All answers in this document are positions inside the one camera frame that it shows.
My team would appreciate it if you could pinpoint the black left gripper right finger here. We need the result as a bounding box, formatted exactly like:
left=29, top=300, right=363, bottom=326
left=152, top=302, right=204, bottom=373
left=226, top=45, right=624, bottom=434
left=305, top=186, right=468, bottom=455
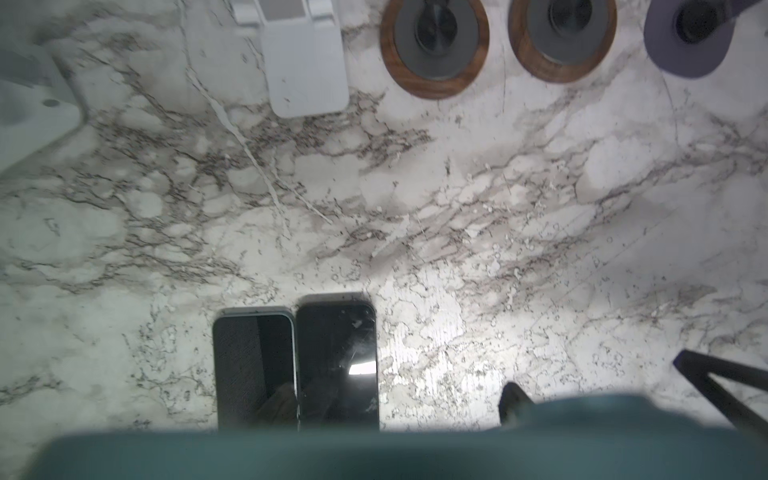
left=672, top=349, right=768, bottom=442

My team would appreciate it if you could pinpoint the white flat phone stand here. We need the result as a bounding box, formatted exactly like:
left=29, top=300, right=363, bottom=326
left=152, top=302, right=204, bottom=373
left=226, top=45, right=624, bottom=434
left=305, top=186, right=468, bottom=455
left=230, top=0, right=350, bottom=118

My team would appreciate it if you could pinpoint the white folding phone stand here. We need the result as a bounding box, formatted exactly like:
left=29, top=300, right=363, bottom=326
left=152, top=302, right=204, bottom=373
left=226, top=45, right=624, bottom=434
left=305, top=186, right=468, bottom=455
left=1, top=42, right=85, bottom=171

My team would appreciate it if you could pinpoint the round wooden phone stand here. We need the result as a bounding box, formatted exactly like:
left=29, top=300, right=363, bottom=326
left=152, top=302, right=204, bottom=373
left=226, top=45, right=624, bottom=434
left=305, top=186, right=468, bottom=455
left=380, top=0, right=490, bottom=100
left=507, top=0, right=617, bottom=84

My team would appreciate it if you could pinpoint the teal blurred object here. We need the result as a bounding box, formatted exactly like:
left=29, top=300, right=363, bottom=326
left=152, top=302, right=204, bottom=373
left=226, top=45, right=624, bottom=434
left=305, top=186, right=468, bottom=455
left=25, top=395, right=767, bottom=479

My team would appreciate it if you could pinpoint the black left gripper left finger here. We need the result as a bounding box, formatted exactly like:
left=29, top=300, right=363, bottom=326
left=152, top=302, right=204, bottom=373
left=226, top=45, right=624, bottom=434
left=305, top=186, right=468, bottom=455
left=498, top=382, right=534, bottom=423

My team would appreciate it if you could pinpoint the purple round phone stand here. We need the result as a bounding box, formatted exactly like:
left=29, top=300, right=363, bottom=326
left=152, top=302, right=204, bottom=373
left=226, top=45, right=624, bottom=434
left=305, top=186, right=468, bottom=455
left=644, top=0, right=761, bottom=79

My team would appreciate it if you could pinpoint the black phone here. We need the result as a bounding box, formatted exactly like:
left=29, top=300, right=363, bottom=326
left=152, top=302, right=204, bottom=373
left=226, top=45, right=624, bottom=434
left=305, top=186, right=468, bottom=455
left=295, top=292, right=380, bottom=431
left=212, top=307, right=299, bottom=431

